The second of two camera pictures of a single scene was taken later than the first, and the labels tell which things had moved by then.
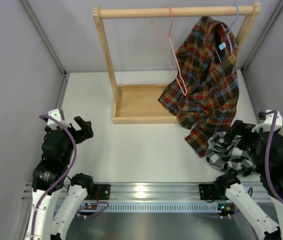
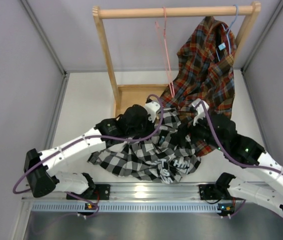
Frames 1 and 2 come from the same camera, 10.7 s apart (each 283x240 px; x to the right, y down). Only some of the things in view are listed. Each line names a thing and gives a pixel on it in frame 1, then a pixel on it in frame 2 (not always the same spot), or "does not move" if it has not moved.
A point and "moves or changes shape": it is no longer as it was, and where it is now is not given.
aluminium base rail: x=157 y=191 does not move
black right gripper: x=241 y=129 -> x=188 y=128
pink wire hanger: x=153 y=22 -> x=162 y=33
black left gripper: x=86 y=131 -> x=150 y=126
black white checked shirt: x=223 y=155 moves or changes shape
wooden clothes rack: x=139 y=104 does not move
